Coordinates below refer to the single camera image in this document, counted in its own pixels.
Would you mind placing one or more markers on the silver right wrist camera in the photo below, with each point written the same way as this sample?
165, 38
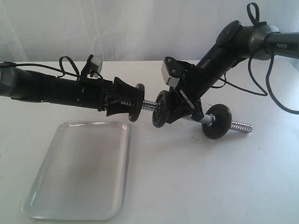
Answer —
172, 71

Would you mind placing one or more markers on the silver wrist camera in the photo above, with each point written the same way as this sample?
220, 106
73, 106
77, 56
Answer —
95, 63
172, 71

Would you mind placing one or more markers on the white rectangular plastic tray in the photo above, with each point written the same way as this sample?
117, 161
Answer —
83, 174

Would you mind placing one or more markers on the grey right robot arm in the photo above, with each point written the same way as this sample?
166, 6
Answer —
236, 43

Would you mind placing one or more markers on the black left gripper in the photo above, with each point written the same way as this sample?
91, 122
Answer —
92, 93

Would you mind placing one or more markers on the black weight plate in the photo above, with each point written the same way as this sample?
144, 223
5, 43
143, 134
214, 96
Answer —
136, 107

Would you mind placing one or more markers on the chrome threaded dumbbell bar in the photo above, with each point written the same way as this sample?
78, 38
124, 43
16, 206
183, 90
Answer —
207, 119

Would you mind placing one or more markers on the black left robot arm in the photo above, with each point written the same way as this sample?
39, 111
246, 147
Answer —
33, 86

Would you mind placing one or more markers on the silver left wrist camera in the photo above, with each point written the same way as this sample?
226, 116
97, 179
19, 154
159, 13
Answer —
95, 63

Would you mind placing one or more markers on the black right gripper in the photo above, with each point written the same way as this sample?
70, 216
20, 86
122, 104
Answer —
196, 81

